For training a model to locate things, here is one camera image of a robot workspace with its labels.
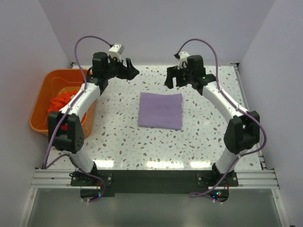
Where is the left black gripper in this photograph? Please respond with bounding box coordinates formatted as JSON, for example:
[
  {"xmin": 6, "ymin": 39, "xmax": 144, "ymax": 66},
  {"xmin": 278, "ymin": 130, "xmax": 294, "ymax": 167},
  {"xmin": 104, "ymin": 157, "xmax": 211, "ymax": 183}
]
[{"xmin": 105, "ymin": 55, "xmax": 139, "ymax": 81}]

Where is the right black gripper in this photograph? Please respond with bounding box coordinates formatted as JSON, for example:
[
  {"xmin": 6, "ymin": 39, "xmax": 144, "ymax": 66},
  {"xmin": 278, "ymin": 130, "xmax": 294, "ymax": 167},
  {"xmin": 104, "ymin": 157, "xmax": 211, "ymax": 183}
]
[{"xmin": 164, "ymin": 65, "xmax": 193, "ymax": 90}]

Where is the purple t shirt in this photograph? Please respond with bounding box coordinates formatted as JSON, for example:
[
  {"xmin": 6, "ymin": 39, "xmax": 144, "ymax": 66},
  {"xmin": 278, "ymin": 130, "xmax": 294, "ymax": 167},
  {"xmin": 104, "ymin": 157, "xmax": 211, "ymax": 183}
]
[{"xmin": 138, "ymin": 92, "xmax": 183, "ymax": 130}]

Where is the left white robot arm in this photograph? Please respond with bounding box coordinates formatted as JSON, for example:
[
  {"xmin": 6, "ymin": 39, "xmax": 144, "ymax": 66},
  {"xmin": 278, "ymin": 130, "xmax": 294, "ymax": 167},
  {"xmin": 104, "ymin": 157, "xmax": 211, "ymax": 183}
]
[{"xmin": 46, "ymin": 52, "xmax": 139, "ymax": 185}]

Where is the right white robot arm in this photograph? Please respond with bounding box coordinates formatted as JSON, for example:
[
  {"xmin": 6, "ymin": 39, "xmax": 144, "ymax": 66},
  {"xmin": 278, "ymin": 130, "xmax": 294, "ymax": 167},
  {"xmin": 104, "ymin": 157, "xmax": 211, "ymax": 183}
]
[{"xmin": 164, "ymin": 52, "xmax": 260, "ymax": 186}]

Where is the orange plastic bin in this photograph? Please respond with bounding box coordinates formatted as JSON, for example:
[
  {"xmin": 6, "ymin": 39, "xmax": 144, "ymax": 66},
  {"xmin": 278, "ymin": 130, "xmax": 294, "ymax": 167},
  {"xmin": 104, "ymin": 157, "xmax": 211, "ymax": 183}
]
[{"xmin": 29, "ymin": 69, "xmax": 100, "ymax": 138}]

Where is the orange t shirt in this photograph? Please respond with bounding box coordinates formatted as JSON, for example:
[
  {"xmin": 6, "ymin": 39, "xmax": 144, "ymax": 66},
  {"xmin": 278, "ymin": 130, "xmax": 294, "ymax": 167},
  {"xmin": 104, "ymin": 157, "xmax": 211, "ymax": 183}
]
[{"xmin": 47, "ymin": 91, "xmax": 77, "ymax": 114}]

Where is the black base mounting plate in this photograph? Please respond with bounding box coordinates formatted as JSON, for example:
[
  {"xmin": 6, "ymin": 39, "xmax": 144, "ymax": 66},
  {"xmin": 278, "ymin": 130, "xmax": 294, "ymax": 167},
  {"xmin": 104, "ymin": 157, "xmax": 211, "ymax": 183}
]
[{"xmin": 69, "ymin": 170, "xmax": 239, "ymax": 201}]

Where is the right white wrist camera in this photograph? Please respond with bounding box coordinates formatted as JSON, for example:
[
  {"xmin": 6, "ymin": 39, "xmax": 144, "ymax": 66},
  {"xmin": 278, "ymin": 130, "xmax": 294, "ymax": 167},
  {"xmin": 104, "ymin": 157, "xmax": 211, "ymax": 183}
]
[{"xmin": 174, "ymin": 52, "xmax": 190, "ymax": 70}]

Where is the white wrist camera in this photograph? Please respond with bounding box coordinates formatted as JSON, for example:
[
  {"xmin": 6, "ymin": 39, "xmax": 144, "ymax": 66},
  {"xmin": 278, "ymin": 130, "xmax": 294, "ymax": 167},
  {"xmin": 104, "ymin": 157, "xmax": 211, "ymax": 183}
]
[
  {"xmin": 174, "ymin": 52, "xmax": 190, "ymax": 70},
  {"xmin": 108, "ymin": 44, "xmax": 125, "ymax": 62}
]

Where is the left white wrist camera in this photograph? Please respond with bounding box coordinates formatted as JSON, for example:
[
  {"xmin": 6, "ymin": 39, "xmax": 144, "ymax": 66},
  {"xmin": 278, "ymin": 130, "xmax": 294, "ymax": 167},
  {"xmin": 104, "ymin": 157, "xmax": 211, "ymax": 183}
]
[{"xmin": 108, "ymin": 44, "xmax": 125, "ymax": 62}]

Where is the aluminium frame rail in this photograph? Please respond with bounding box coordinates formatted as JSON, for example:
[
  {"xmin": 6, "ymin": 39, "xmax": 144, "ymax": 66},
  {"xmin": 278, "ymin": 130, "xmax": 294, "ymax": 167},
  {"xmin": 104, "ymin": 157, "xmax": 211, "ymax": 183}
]
[{"xmin": 30, "ymin": 169, "xmax": 280, "ymax": 189}]

